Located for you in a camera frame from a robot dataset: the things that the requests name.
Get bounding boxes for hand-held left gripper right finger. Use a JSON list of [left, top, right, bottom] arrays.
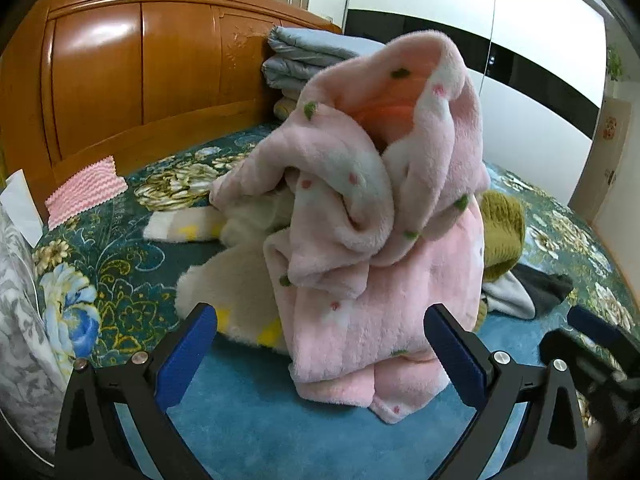
[[423, 303, 588, 480]]

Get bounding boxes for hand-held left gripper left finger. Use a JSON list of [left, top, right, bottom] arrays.
[[54, 302, 219, 480]]

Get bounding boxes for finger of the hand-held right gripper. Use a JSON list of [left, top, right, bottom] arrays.
[[566, 305, 632, 348]]

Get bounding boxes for pink fleece garment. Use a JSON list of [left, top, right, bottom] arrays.
[[209, 31, 492, 426]]

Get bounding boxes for dark grey garment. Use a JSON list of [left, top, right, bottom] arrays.
[[512, 261, 575, 319]]

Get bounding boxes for white garment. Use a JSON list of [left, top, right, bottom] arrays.
[[482, 272, 537, 320]]

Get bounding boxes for cream fleece garment yellow spots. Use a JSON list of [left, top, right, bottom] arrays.
[[142, 194, 301, 357]]

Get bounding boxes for floral teal bedspread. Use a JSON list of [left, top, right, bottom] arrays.
[[30, 120, 640, 480]]

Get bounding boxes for olive green garment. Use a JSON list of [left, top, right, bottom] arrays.
[[476, 191, 527, 333]]

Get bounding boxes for grey patterned cloth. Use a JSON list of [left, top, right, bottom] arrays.
[[0, 205, 76, 463]]

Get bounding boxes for cream door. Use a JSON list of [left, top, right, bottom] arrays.
[[567, 97, 633, 228]]

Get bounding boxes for pink zigzag cloth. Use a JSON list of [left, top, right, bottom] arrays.
[[45, 156, 130, 231]]

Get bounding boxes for white paper sheet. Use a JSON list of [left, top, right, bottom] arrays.
[[0, 170, 45, 248]]

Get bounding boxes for green potted plant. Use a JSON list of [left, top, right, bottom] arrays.
[[604, 44, 627, 82]]

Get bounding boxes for beige folded cloth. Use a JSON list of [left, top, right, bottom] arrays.
[[272, 99, 302, 122]]

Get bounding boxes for white and black wardrobe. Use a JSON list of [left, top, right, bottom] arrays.
[[345, 0, 608, 206]]

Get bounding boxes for wooden headboard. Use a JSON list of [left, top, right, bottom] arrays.
[[0, 0, 343, 206]]

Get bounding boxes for folded grey quilt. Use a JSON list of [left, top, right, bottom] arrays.
[[261, 54, 328, 106], [266, 25, 388, 67]]

